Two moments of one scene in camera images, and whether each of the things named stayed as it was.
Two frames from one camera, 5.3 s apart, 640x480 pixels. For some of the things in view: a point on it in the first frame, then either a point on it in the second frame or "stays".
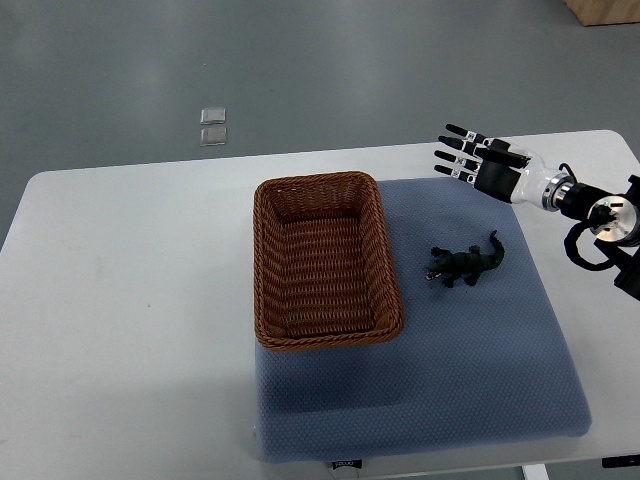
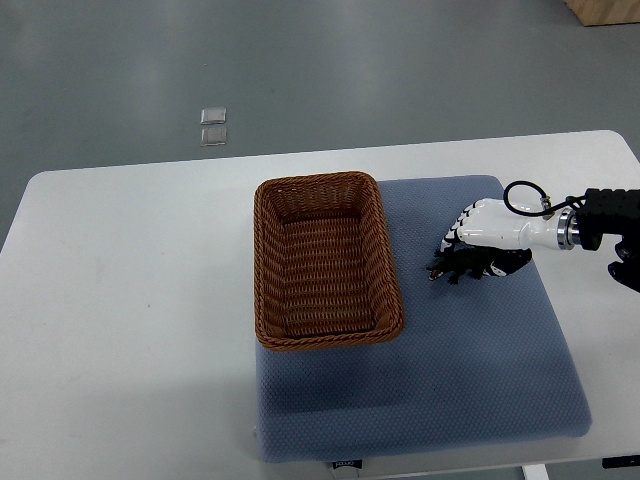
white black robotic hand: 495,167 → 509,238
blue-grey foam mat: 476,362 stays
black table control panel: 620,461 stays
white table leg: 535,472 stays
